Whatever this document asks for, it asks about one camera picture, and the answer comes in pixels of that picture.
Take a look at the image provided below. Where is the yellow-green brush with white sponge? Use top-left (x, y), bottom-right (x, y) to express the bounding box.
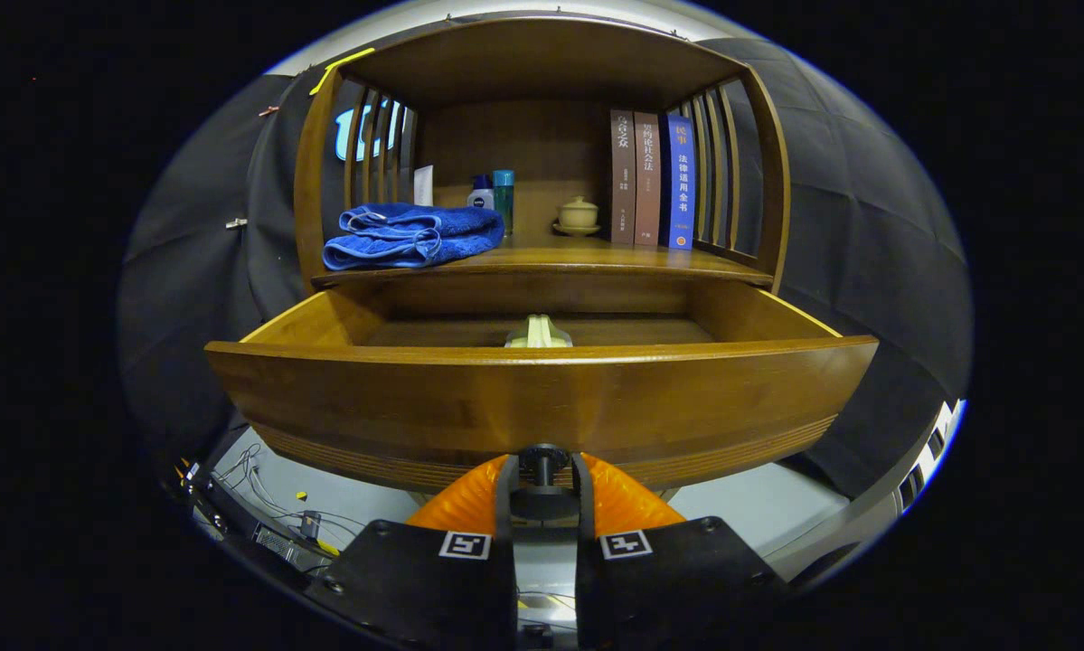
top-left (504, 313), bottom-right (574, 350)

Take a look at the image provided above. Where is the beige lidded tea cup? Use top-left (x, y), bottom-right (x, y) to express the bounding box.
top-left (552, 195), bottom-right (602, 238)

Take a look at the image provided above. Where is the reddish brown book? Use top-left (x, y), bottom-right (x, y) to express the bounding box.
top-left (634, 111), bottom-right (662, 248)

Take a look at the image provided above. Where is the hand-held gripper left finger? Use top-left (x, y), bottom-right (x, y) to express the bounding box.
top-left (305, 452), bottom-right (519, 651)

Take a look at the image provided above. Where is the folded blue towel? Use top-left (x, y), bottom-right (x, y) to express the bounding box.
top-left (322, 202), bottom-right (506, 272)

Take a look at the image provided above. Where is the blue book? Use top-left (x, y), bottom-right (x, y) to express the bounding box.
top-left (659, 113), bottom-right (696, 251)

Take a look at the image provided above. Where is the dark brown book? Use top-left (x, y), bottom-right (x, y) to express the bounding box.
top-left (609, 109), bottom-right (638, 245)

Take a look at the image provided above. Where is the wooden cabinet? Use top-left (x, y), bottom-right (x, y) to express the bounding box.
top-left (293, 14), bottom-right (793, 295)

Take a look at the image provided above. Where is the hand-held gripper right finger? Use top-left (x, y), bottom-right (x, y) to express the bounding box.
top-left (570, 452), bottom-right (791, 651)

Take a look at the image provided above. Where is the white slotted panel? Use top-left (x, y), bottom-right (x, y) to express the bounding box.
top-left (894, 398), bottom-right (967, 516)

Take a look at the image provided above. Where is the wooden drawer with black knob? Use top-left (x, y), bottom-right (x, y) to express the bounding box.
top-left (205, 273), bottom-right (881, 524)

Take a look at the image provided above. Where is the grey electronic box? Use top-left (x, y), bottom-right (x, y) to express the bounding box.
top-left (250, 523), bottom-right (306, 569)

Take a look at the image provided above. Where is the wooden countertop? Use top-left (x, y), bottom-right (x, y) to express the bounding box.
top-left (311, 231), bottom-right (775, 288)

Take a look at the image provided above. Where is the clear teal bottle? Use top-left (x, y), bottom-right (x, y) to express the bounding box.
top-left (492, 169), bottom-right (516, 236)

